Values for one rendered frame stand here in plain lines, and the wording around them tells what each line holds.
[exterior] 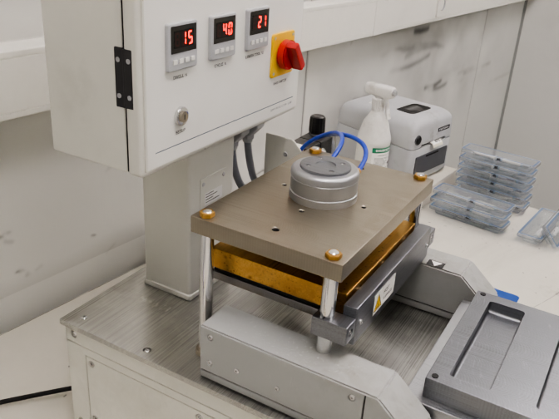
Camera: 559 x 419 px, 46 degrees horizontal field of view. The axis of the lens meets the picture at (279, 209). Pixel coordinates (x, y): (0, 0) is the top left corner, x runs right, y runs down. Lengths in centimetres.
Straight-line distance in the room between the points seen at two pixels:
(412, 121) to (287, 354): 102
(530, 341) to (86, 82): 55
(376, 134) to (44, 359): 89
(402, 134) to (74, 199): 80
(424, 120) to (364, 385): 107
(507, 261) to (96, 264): 85
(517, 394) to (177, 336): 39
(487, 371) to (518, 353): 4
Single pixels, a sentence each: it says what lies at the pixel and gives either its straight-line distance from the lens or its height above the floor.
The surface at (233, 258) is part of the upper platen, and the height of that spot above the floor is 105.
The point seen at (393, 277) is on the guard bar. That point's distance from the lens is 75.
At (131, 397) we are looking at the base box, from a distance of 86.
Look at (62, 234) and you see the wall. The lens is 121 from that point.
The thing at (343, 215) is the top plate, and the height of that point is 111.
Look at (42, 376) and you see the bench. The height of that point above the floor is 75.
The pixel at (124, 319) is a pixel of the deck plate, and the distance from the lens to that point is 86.
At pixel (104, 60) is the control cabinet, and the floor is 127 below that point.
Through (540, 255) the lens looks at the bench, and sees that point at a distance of 155.
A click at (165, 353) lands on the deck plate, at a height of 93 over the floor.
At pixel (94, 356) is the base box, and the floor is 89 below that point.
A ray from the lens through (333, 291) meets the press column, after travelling 65.
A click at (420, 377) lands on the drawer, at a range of 74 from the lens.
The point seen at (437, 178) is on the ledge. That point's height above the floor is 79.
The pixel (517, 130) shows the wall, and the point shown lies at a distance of 320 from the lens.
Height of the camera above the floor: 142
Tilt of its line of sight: 25 degrees down
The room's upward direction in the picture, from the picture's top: 4 degrees clockwise
